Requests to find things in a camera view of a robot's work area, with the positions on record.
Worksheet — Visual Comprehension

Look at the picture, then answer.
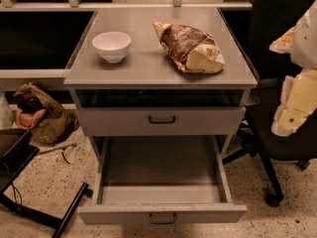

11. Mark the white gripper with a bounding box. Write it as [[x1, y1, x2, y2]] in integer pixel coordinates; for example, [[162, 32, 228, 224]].
[[269, 28, 317, 137]]

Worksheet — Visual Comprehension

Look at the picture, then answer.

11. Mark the black metal stand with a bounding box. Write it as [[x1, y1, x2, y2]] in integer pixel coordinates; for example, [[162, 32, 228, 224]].
[[0, 129, 93, 238]]

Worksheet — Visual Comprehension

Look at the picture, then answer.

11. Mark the grey drawer cabinet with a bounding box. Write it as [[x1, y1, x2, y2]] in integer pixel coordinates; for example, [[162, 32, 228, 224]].
[[64, 7, 257, 152]]

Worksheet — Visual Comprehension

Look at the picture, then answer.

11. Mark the white ceramic bowl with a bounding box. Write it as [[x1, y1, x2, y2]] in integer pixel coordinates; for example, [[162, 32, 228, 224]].
[[92, 32, 132, 63]]

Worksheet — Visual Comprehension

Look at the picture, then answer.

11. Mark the grey top drawer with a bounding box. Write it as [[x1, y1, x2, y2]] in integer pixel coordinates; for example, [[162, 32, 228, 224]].
[[77, 107, 246, 136]]

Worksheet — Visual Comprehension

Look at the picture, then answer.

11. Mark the brown cloth bag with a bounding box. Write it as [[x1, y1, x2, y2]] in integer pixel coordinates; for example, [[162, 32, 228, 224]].
[[14, 82, 77, 144]]

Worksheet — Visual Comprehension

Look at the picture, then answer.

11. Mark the black office chair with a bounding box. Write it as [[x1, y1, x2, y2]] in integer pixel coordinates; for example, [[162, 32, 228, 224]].
[[222, 0, 317, 207]]

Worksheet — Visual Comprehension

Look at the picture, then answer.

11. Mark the brown chip bag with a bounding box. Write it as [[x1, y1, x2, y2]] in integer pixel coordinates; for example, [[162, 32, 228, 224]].
[[153, 21, 225, 74]]

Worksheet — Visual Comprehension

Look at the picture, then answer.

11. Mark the grey drawer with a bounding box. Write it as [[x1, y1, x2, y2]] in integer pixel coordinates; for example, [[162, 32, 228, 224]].
[[78, 136, 247, 225], [77, 107, 246, 136]]

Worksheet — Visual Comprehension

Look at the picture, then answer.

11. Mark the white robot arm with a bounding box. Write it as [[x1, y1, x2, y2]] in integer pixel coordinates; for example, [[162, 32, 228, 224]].
[[269, 0, 317, 137]]

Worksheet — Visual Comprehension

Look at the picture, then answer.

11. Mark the grey metal rod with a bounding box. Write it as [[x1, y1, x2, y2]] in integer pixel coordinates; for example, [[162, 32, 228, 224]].
[[38, 143, 77, 155]]

